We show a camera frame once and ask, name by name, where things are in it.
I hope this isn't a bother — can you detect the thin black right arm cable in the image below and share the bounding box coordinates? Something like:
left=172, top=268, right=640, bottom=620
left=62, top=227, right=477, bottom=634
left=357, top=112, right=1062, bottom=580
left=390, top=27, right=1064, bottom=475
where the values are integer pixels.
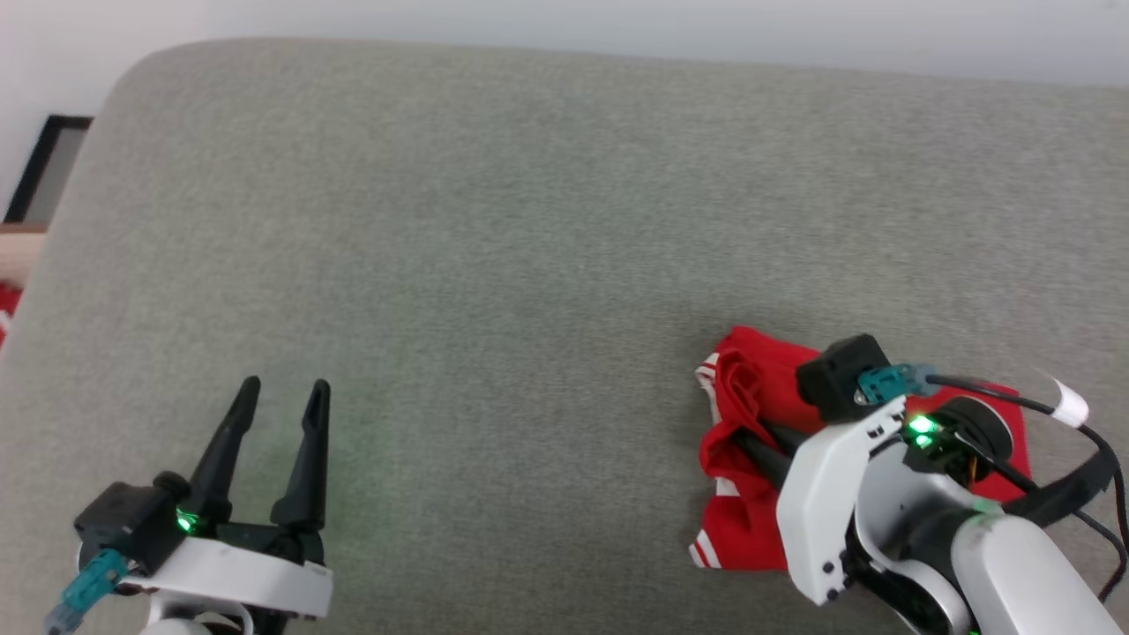
left=926, top=375, right=1129, bottom=602

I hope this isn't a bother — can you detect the teal right camera cable connector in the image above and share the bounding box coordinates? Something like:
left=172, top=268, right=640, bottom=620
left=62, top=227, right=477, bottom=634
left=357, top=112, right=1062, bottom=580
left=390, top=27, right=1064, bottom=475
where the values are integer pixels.
left=856, top=362, right=943, bottom=407

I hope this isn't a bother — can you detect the teal camera cable connector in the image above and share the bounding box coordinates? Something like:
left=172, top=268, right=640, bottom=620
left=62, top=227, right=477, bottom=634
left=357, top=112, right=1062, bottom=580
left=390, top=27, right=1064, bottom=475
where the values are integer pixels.
left=45, top=548, right=130, bottom=635
left=856, top=362, right=943, bottom=407

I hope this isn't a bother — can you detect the red shirt with white trim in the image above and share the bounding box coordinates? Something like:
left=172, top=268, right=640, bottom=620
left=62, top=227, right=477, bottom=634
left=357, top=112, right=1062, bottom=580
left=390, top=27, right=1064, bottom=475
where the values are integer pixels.
left=689, top=325, right=1031, bottom=572

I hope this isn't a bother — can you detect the white cable label tag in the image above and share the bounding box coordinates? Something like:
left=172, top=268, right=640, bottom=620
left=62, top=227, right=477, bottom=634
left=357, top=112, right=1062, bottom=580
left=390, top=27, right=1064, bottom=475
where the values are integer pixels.
left=1051, top=377, right=1092, bottom=430

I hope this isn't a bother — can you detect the red and white object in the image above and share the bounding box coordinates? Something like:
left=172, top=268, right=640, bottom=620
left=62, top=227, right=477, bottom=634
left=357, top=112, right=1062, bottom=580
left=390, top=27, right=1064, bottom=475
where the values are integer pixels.
left=0, top=282, right=25, bottom=352

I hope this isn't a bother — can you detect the light wooden object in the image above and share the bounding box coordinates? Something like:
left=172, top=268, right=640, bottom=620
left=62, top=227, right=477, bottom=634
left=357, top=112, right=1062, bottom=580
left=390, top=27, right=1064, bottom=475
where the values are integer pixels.
left=0, top=224, right=49, bottom=288

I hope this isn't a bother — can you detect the black picture frame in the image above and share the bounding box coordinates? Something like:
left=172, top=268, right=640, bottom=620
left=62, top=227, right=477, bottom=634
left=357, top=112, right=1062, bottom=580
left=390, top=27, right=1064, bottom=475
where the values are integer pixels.
left=4, top=114, right=94, bottom=227

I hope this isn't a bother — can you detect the grey fabric sofa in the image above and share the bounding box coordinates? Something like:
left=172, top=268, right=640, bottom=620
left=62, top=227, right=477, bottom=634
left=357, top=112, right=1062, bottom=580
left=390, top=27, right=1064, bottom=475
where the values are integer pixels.
left=0, top=37, right=1129, bottom=635

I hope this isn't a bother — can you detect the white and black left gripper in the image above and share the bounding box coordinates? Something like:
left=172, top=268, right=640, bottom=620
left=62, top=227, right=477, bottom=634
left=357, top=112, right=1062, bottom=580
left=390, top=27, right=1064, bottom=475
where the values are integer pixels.
left=131, top=376, right=335, bottom=620

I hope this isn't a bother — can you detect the teal left camera cable connector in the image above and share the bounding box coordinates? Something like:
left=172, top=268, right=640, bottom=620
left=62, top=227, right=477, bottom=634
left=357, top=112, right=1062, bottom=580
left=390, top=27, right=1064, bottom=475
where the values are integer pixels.
left=45, top=548, right=130, bottom=635

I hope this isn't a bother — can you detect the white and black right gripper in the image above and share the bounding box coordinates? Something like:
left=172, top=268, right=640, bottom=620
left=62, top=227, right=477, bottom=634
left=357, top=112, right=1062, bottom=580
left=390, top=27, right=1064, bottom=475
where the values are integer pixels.
left=730, top=394, right=1017, bottom=607

